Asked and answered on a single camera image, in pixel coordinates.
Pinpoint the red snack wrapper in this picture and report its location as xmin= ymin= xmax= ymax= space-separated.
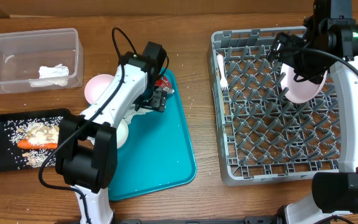
xmin=155 ymin=77 xmax=175 ymax=94

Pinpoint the white bowl with rice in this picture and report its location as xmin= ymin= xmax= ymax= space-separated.
xmin=116 ymin=119 xmax=129 ymax=149

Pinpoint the pink bowl with nuts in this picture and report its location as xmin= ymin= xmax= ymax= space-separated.
xmin=84 ymin=74 xmax=114 ymax=105

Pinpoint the white plastic fork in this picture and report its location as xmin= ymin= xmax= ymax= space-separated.
xmin=216 ymin=54 xmax=229 ymax=92

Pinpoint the white napkin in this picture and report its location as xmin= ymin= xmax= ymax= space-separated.
xmin=30 ymin=63 xmax=69 ymax=87

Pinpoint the pile of rice and nuts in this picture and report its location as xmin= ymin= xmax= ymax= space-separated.
xmin=2 ymin=116 xmax=63 ymax=169

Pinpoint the orange carrot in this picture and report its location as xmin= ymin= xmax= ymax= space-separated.
xmin=17 ymin=139 xmax=58 ymax=149

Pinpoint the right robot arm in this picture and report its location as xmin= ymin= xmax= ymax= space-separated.
xmin=267 ymin=17 xmax=358 ymax=223

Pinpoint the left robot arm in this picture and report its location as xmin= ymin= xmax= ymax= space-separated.
xmin=55 ymin=50 xmax=169 ymax=223

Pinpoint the grey dishwasher rack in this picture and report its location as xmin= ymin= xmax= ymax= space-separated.
xmin=207 ymin=28 xmax=341 ymax=186

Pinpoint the black waste tray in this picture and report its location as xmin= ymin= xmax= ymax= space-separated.
xmin=0 ymin=108 xmax=70 ymax=172

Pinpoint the teal serving tray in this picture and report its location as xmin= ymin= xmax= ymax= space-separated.
xmin=108 ymin=70 xmax=197 ymax=201

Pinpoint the clear plastic bin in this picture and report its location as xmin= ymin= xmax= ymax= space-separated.
xmin=0 ymin=28 xmax=84 ymax=94

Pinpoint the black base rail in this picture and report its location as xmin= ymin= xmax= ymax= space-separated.
xmin=114 ymin=216 xmax=277 ymax=224

